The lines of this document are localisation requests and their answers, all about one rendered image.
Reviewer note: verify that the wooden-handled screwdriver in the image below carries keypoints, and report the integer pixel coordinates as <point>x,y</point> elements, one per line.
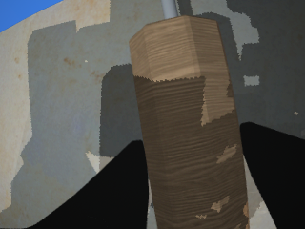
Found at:
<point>189,123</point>

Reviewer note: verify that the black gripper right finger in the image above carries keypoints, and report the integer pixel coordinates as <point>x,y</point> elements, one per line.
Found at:
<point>277,164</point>

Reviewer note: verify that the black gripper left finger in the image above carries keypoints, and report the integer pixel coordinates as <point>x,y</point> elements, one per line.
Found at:
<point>116,198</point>

